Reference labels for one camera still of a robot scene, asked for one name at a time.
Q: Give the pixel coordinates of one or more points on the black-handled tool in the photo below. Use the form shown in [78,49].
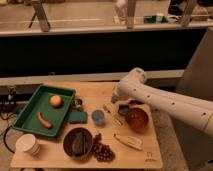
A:
[135,102]

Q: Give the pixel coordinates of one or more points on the yellow-red apple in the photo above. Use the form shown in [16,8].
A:
[55,101]

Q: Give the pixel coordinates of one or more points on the white paper cup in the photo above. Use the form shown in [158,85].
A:
[27,143]

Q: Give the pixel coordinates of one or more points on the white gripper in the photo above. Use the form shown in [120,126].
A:
[113,108]

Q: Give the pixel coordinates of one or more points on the orange sausage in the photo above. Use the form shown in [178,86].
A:
[44,122]

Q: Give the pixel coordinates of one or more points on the orange-red bowl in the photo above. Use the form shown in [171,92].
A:
[137,119]

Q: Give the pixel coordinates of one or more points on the green plastic tray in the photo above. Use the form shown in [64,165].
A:
[27,120]

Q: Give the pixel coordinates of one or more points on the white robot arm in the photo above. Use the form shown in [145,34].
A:
[195,112]

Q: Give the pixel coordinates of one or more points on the blue plastic cup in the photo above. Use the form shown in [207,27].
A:
[98,117]

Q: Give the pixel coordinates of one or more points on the green sponge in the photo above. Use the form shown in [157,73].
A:
[77,117]

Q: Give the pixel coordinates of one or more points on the bunch of dark grapes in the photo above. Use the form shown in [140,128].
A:
[102,152]

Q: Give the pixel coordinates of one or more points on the small metal can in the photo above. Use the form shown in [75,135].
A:
[77,104]

